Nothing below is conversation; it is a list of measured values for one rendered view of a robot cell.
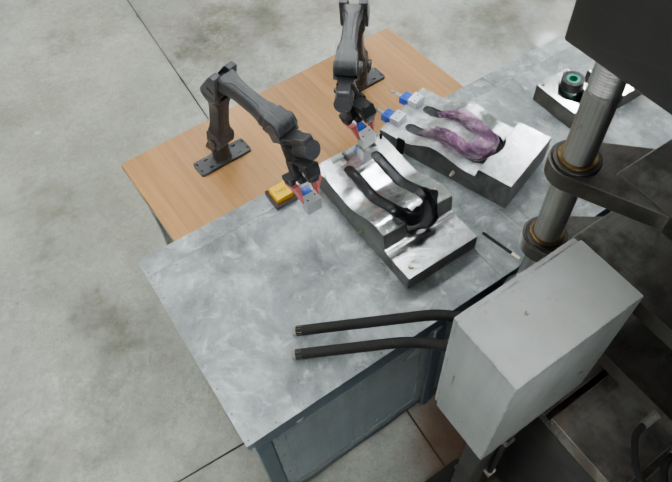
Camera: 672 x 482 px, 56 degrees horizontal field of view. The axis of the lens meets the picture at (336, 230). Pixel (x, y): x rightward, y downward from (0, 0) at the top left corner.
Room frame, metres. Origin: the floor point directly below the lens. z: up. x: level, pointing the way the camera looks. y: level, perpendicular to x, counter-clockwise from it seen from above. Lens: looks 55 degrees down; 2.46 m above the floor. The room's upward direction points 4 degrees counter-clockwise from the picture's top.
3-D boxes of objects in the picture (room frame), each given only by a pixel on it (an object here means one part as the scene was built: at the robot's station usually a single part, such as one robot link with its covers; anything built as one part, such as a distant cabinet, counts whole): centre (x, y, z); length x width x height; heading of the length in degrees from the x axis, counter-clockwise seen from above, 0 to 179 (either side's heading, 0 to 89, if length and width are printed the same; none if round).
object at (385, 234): (1.22, -0.18, 0.87); 0.50 x 0.26 x 0.14; 31
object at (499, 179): (1.47, -0.45, 0.86); 0.50 x 0.26 x 0.11; 48
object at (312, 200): (1.23, 0.09, 0.94); 0.13 x 0.05 x 0.05; 31
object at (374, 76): (1.84, -0.13, 0.84); 0.20 x 0.07 x 0.08; 123
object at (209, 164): (1.52, 0.38, 0.84); 0.20 x 0.07 x 0.08; 123
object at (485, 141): (1.47, -0.44, 0.90); 0.26 x 0.18 x 0.08; 48
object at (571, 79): (1.68, -0.87, 0.89); 0.08 x 0.08 x 0.04
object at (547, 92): (1.65, -0.87, 0.84); 0.20 x 0.15 x 0.07; 31
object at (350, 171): (1.24, -0.19, 0.92); 0.35 x 0.16 x 0.09; 31
